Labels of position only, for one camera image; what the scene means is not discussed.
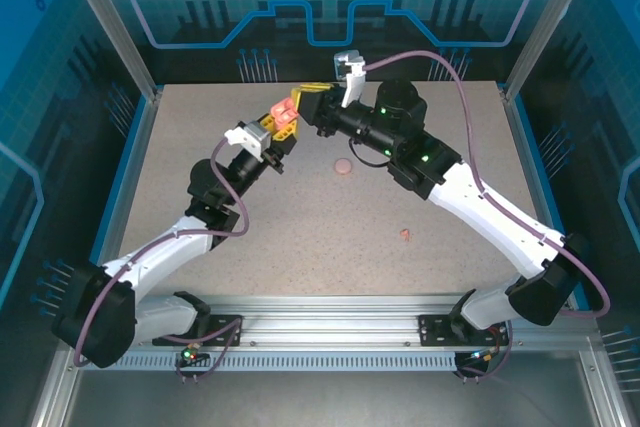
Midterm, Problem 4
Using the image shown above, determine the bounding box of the aluminium frame post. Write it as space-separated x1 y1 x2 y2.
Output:
499 0 604 103
55 0 164 101

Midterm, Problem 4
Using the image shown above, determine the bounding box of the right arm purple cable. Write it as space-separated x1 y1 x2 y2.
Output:
363 49 612 384

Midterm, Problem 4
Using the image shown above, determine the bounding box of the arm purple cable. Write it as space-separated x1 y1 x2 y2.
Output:
72 138 251 384
363 49 612 384

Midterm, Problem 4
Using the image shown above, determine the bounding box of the grey slotted cable duct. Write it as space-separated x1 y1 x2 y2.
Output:
114 352 459 373

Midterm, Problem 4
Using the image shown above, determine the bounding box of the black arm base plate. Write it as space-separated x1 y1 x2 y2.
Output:
152 314 245 348
417 314 511 348

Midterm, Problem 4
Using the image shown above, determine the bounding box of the power connector with LEDs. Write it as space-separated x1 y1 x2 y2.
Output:
467 346 501 366
179 346 209 368

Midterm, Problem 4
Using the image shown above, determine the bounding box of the aluminium front rail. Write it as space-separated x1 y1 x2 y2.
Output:
132 294 599 354

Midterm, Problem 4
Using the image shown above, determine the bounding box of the blue edged aluminium side rail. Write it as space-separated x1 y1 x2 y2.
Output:
499 81 590 311
89 85 165 273

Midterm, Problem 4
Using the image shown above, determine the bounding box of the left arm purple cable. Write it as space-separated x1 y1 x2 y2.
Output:
72 138 251 384

